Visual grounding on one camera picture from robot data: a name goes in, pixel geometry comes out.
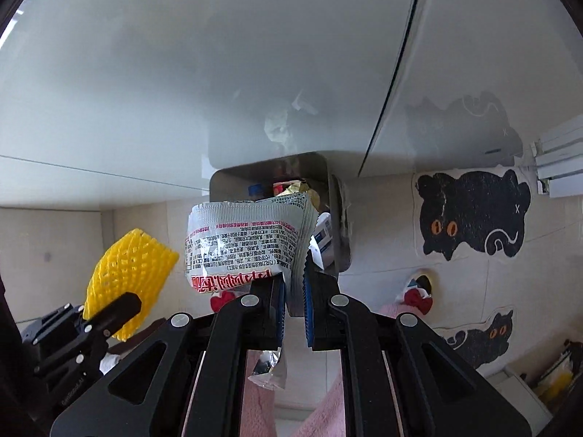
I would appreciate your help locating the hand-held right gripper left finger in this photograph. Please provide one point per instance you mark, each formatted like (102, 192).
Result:
(280, 300)

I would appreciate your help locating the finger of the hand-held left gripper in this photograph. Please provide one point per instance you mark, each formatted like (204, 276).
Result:
(114, 312)

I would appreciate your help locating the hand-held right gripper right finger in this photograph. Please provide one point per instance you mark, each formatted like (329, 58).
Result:
(309, 309)

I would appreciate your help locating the yellow foam fruit net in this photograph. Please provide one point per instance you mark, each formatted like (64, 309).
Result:
(127, 264)

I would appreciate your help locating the stainless steel trash bin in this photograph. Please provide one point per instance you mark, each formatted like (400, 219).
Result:
(339, 255)

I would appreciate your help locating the silver printed snack packet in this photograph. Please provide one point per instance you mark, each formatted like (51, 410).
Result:
(246, 241)

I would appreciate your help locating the yellow printed paper wrapper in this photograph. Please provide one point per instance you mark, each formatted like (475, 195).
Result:
(291, 187)

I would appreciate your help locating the small white object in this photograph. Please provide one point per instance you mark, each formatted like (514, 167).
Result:
(110, 363)

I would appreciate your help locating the white blue carton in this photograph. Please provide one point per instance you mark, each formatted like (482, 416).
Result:
(324, 236)

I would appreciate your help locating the pink fleece pants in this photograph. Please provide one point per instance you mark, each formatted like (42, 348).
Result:
(319, 414)

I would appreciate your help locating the small black cat mat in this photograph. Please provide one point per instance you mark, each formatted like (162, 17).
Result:
(483, 337)

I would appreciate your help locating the large black cat mat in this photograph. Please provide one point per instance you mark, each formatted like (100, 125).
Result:
(473, 209)

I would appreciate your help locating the white storage box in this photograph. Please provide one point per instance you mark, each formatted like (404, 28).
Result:
(519, 396)

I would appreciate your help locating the grey glossy cabinet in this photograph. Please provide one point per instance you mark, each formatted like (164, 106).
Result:
(182, 77)

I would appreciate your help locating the yellow plastic bag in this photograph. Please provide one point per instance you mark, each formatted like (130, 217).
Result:
(558, 373)

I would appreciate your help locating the white sliding door frame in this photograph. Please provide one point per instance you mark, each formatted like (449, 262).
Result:
(560, 154)

